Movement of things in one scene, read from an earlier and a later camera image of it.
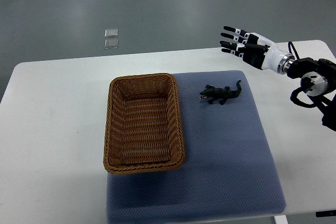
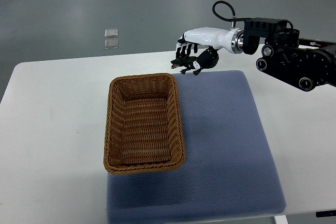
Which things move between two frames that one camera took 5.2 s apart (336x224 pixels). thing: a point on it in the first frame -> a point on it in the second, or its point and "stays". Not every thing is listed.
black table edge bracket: [325, 213] stays
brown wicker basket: [144, 127] stays
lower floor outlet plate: [111, 43] stays
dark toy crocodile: [220, 94] -> [187, 62]
